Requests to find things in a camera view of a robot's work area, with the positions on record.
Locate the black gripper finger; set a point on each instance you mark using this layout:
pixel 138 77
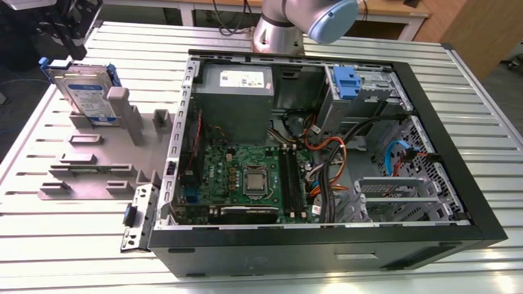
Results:
pixel 92 18
pixel 75 52

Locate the hard disk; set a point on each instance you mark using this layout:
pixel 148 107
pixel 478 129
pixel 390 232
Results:
pixel 87 95

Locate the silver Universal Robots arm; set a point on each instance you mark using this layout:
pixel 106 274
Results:
pixel 278 36

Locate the metal disk bay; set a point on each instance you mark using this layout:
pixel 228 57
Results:
pixel 393 199

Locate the grey parts rack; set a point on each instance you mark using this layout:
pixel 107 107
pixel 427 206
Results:
pixel 114 159

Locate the green RAM stick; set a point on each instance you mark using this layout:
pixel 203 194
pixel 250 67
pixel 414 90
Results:
pixel 83 169

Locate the grey power supply unit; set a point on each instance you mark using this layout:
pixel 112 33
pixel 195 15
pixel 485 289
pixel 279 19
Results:
pixel 232 113

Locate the green motherboard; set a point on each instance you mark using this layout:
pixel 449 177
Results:
pixel 220 165

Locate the blue rear port plug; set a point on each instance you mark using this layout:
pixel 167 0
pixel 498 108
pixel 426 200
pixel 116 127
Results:
pixel 130 214

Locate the silver CPU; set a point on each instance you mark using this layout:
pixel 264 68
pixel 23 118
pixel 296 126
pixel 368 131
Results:
pixel 256 182

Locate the CPU socket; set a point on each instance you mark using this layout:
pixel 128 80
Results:
pixel 256 196

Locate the blue drive latch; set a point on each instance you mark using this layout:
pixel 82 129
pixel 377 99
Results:
pixel 346 82

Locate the black RAM slot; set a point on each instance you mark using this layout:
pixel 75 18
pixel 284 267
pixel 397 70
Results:
pixel 298 180
pixel 287 180

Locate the black graphics card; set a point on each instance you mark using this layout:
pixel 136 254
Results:
pixel 244 214

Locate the silver drive cage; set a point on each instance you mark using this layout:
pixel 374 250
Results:
pixel 347 113

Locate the black open PC case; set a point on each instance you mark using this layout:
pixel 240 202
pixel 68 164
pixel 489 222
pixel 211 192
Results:
pixel 286 245

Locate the wooden cabinet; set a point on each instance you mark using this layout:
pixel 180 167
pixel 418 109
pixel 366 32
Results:
pixel 482 30

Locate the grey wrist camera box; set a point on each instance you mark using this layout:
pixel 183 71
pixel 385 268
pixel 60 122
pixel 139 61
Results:
pixel 11 3

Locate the wooden desk white frame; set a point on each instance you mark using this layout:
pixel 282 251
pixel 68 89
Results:
pixel 413 10

